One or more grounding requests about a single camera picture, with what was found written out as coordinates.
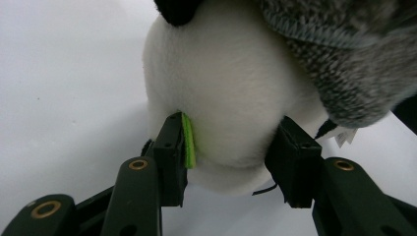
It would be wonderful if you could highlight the panda plush toy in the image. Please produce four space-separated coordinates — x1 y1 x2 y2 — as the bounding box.
142 0 359 198

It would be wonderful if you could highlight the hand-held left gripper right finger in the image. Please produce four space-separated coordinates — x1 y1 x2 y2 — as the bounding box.
263 115 325 209

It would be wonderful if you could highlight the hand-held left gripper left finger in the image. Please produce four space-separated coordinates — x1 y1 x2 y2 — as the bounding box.
141 111 198 208

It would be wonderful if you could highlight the grey fluffy cloth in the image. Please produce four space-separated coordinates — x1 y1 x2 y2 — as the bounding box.
254 0 417 130

